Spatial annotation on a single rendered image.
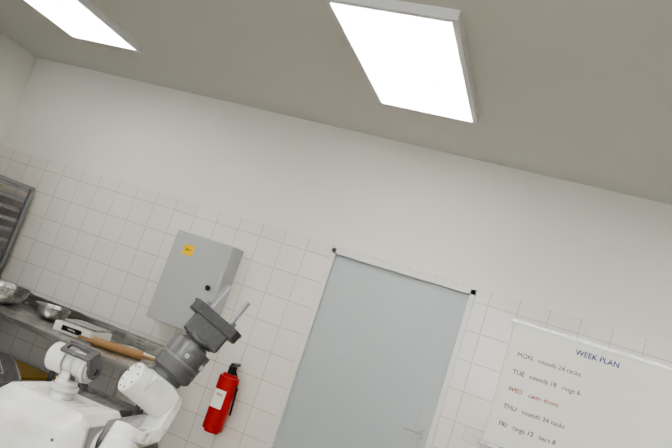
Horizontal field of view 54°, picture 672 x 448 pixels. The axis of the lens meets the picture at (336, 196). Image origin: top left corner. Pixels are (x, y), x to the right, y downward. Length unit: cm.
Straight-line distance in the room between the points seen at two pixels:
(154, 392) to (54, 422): 30
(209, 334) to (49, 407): 43
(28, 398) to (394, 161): 376
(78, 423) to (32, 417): 10
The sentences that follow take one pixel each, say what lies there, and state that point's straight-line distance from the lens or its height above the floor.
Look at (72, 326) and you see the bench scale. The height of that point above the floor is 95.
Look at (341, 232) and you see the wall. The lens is 494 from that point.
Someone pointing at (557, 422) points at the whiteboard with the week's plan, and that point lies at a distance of 466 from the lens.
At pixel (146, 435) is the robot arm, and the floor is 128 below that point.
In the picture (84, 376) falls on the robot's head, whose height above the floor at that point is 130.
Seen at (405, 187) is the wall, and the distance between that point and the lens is 492.
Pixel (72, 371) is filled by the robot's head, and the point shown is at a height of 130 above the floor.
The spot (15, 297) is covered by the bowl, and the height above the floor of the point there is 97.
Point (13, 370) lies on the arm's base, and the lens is 181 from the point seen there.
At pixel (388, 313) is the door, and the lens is 480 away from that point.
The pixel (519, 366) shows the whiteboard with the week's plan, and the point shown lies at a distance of 465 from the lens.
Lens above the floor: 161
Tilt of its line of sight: 10 degrees up
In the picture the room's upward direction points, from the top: 19 degrees clockwise
